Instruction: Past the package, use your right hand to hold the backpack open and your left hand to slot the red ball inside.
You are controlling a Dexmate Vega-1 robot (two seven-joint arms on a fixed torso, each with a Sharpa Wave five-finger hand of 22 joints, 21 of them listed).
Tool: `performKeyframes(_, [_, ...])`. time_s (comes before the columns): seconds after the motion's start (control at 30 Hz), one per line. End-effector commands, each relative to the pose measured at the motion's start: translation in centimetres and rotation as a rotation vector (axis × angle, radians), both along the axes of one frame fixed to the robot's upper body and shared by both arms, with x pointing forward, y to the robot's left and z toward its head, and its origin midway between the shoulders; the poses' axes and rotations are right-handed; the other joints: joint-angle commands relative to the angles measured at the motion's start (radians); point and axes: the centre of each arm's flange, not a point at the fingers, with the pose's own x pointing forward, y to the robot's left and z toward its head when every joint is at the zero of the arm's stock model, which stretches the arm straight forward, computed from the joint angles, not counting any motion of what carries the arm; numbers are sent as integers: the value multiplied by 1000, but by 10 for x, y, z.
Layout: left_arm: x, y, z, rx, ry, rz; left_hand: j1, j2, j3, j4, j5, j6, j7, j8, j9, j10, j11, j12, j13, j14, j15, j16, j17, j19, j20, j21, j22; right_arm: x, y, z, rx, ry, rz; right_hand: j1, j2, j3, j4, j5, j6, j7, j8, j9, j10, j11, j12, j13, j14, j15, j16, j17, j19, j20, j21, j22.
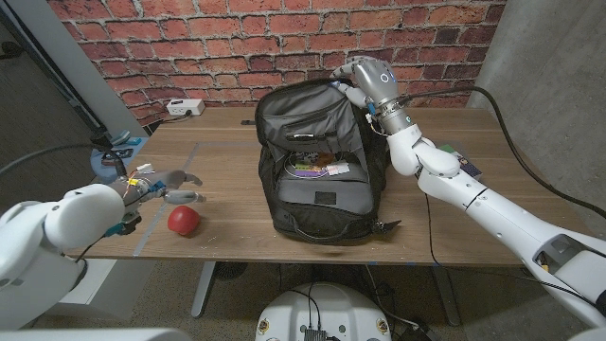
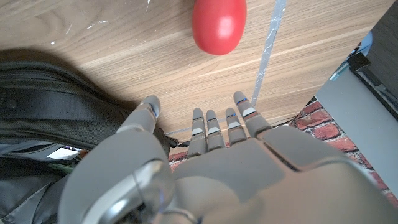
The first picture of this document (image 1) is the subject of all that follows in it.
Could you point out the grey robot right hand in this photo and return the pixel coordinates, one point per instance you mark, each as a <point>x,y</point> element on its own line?
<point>376,80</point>

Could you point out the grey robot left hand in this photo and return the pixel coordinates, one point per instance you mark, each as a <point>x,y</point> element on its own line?
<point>170,187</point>

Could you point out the black backpack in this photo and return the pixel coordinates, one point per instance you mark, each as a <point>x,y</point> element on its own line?
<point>312,118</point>

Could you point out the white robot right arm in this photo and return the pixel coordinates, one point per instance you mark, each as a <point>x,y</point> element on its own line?
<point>497,213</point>

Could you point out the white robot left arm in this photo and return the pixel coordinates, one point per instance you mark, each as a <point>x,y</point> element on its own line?
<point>57,237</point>

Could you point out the black smartphone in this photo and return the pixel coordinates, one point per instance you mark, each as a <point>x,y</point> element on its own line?
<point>120,154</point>

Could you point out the blue round stool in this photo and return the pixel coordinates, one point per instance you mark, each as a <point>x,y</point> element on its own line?
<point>106,173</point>

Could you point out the teal plastic tool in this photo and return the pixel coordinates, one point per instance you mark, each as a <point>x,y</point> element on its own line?
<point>122,137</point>

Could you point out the white power strip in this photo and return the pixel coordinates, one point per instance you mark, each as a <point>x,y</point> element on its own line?
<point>184,107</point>

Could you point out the white paper tag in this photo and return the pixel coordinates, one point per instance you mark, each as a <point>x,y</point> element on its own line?
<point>338,168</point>

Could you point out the black floor fan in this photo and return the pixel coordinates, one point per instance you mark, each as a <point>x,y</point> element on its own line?
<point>230,271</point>

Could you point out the grey metal table leg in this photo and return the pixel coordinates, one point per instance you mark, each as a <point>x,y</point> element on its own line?
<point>445,293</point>
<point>203,289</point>

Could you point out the purple booklet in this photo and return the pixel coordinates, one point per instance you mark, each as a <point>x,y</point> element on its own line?
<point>310,169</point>

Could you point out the green purple card game box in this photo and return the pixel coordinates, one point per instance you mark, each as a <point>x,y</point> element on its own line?
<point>466,163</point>

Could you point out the red brick printed backdrop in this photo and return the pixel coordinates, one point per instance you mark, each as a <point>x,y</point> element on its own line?
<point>237,47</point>

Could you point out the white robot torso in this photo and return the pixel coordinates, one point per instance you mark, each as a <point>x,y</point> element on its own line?
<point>322,312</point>

